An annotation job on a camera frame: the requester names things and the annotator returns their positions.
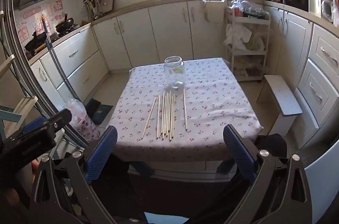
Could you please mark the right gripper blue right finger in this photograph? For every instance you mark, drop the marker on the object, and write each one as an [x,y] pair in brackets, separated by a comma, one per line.
[243,152]

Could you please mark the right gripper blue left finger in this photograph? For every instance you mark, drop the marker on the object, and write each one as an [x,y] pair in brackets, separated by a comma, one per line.
[98,152]

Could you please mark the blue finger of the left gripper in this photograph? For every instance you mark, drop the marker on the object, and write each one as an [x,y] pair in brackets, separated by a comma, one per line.
[34,124]

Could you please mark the floral plastic bag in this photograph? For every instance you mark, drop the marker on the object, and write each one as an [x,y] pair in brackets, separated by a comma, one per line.
[81,121]

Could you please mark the dark blue dustpan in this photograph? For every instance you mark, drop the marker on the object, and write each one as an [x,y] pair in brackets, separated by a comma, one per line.
[97,111]

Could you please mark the white small stool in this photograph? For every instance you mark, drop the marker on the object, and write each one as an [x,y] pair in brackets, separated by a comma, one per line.
[275,89]

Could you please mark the cherry print tablecloth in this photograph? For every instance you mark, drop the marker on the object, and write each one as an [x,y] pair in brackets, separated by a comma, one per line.
[214,99]

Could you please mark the black frying pan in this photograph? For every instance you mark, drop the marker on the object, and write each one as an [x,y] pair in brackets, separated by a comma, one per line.
[33,46]

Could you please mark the black wok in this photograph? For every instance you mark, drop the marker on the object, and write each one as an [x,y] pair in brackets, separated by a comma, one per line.
[65,24]

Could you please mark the clear glass jar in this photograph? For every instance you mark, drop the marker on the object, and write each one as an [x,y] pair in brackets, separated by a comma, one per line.
[175,72]

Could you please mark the white rolling storage cart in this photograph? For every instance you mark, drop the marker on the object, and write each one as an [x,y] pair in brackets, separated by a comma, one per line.
[247,37]

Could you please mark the hanging white trash bin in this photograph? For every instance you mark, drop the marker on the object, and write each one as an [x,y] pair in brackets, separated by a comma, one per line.
[214,10]

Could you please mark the mop with metal handle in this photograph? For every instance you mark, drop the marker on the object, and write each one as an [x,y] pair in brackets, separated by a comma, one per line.
[56,60]

